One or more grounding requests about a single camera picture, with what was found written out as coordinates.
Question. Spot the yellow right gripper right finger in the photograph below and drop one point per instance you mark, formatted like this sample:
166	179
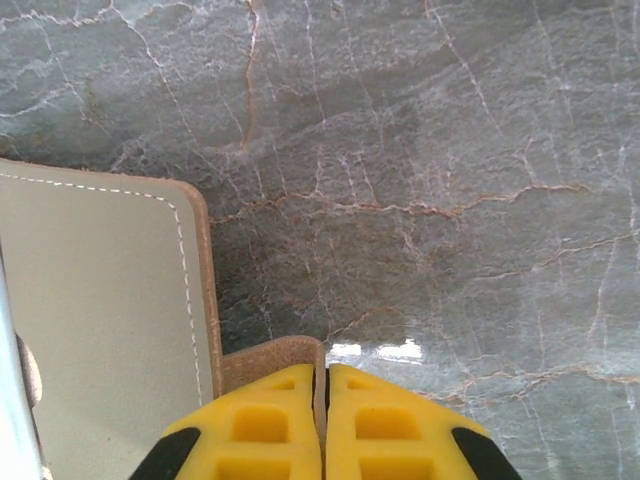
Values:
390	425

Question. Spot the beige leather card holder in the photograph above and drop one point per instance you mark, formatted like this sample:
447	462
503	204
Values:
100	300

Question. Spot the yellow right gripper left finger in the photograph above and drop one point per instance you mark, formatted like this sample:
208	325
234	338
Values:
260	425

